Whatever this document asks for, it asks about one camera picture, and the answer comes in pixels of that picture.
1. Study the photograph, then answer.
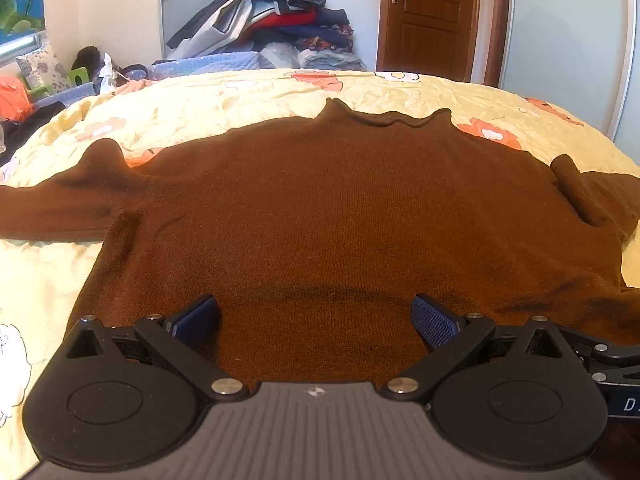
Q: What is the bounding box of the brown wooden door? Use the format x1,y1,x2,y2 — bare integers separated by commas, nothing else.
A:
376,0,482,83

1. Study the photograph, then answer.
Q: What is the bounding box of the pile of clothes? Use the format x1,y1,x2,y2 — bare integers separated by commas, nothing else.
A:
165,0,368,72

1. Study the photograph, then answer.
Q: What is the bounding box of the black bag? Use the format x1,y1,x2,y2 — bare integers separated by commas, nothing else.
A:
0,101,67,167
72,46,101,73

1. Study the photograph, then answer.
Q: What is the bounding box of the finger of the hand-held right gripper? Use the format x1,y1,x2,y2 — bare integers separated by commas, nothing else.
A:
556,325,640,385

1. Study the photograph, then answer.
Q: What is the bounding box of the brown knit sweater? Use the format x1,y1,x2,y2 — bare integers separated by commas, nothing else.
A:
0,97,640,386

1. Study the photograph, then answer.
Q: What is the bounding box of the green plastic stool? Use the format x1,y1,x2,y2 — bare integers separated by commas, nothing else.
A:
31,66,92,98

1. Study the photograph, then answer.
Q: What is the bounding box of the white wardrobe sliding door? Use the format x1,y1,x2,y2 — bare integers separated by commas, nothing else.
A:
497,0,640,136

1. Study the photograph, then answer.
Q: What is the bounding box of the grey framed panel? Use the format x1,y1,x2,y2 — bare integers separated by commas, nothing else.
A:
158,0,226,59

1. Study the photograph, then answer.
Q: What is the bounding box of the floral pillow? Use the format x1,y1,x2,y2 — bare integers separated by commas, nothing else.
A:
15,42,73,95

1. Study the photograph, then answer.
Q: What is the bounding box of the yellow floral blanket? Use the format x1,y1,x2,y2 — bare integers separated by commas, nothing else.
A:
0,69,640,471

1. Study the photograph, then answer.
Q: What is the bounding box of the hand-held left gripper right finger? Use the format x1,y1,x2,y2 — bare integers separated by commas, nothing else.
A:
383,293,582,404

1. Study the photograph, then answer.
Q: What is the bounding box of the orange cloth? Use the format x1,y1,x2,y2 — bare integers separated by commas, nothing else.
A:
0,76,35,122

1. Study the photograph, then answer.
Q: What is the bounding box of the white crumpled bag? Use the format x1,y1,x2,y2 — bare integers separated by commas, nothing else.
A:
91,52,123,95

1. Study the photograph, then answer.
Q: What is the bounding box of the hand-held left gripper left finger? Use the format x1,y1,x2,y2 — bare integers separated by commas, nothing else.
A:
65,294,250,402

